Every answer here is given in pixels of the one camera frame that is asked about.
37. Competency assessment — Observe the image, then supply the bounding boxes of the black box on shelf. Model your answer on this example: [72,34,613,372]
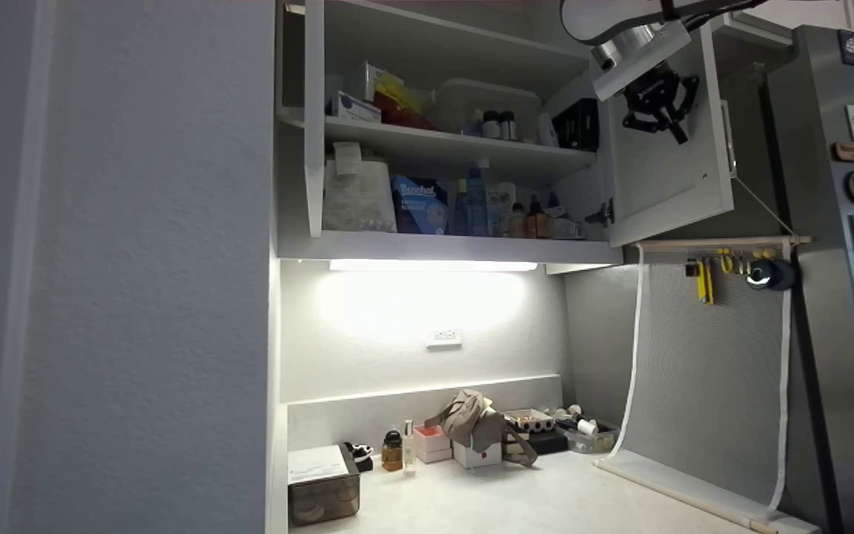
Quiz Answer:
[551,98,600,151]

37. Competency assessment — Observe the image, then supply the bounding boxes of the brown wooden box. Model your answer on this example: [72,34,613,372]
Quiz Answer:
[287,445,362,529]

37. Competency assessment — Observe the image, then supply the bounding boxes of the crumpled brown paper bag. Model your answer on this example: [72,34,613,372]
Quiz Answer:
[426,388,536,470]

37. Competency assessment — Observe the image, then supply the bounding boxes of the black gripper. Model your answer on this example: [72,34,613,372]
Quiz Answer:
[622,62,700,142]

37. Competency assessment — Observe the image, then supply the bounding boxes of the under-cabinet light strip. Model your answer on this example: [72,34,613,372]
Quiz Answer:
[328,259,536,273]

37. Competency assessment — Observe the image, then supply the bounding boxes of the white cupboard door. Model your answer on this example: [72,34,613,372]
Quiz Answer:
[303,0,327,237]
[604,23,735,246]

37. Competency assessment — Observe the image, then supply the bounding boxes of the white plastic bag in cupboard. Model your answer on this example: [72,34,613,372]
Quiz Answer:
[322,142,397,232]

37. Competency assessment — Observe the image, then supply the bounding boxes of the white paper backdrop sheet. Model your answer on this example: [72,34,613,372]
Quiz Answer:
[601,255,791,529]

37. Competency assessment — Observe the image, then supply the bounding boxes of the stainless steel refrigerator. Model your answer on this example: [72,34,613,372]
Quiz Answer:
[767,28,854,534]

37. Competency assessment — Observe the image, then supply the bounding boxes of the small amber bottle on counter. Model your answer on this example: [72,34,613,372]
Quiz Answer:
[383,430,404,473]

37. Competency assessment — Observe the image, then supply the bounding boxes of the yellow clamp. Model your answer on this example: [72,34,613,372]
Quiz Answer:
[686,259,718,305]

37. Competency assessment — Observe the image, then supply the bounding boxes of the white pink small box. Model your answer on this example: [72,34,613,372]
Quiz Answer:
[416,427,451,462]

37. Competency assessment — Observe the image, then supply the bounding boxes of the brown glass bottle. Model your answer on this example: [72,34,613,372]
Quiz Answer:
[526,195,549,241]

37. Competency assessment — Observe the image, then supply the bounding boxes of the black tape roll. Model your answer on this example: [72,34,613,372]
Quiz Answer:
[743,259,797,290]

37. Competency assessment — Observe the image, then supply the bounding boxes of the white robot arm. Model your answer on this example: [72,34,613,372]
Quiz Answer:
[558,0,854,102]

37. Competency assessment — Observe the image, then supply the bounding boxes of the yellow red box on shelf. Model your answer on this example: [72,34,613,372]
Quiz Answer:
[362,66,426,129]

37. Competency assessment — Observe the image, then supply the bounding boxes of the blue package in cupboard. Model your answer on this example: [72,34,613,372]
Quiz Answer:
[391,175,447,235]

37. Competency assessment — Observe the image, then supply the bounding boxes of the white wall outlet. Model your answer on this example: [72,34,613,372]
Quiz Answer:
[426,330,462,350]

